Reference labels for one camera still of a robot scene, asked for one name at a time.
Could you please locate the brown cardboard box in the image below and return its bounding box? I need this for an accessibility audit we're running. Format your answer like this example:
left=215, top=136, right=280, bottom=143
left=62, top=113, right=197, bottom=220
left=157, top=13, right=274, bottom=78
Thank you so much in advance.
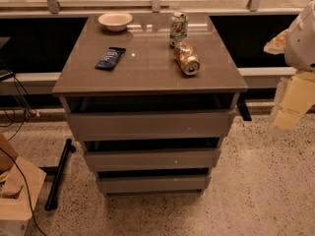
left=0, top=134, right=46, bottom=236

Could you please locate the grey drawer cabinet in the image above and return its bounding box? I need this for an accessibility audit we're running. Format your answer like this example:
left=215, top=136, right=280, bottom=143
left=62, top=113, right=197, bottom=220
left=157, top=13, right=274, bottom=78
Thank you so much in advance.
left=53, top=13, right=247, bottom=182

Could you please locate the black metal leg right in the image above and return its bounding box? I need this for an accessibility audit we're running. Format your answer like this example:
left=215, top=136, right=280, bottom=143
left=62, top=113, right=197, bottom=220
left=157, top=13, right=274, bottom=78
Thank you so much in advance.
left=237, top=93, right=252, bottom=121

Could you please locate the grey drawer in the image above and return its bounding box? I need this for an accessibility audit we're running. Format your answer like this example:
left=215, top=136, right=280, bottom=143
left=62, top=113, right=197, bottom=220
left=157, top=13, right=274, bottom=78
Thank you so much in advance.
left=96, top=175, right=211, bottom=194
left=85, top=149, right=221, bottom=172
left=67, top=111, right=235, bottom=142

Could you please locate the white bowl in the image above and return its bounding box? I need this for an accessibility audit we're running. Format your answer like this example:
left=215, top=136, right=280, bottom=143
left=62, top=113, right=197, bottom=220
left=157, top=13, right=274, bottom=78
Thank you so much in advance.
left=98, top=12, right=133, bottom=31

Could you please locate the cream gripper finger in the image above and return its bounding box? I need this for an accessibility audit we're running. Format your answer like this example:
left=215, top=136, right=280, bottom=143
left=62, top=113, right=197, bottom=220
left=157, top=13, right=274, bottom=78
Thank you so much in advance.
left=263, top=29, right=287, bottom=55
left=271, top=71, right=315, bottom=131

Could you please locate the lying orange soda can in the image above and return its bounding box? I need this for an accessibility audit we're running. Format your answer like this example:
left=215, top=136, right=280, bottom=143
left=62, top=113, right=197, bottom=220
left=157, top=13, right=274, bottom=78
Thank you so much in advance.
left=174, top=41, right=200, bottom=76

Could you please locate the black metal floor bar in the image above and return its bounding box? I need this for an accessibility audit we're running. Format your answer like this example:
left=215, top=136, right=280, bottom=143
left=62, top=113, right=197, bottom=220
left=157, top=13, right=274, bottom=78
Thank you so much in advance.
left=42, top=139, right=76, bottom=211

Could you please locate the metal window railing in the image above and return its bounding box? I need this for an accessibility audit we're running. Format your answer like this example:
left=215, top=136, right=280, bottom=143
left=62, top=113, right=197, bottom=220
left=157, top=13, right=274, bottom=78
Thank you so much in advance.
left=0, top=0, right=315, bottom=17

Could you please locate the dark blue snack bar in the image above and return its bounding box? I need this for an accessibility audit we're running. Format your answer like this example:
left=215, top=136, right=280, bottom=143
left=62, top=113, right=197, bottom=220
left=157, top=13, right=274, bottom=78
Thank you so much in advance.
left=94, top=47, right=126, bottom=71

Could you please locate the black cable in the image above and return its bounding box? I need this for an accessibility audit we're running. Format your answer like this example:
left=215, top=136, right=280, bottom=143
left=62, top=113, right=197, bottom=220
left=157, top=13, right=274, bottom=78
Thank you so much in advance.
left=0, top=146, right=48, bottom=236

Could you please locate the upright green white can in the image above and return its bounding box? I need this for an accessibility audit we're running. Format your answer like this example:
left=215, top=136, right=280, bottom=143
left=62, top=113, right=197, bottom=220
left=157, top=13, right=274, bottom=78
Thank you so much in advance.
left=169, top=11, right=188, bottom=47

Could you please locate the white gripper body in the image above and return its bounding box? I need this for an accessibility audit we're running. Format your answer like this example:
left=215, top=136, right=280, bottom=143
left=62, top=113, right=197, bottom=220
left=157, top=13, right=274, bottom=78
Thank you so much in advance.
left=284, top=0, right=315, bottom=72

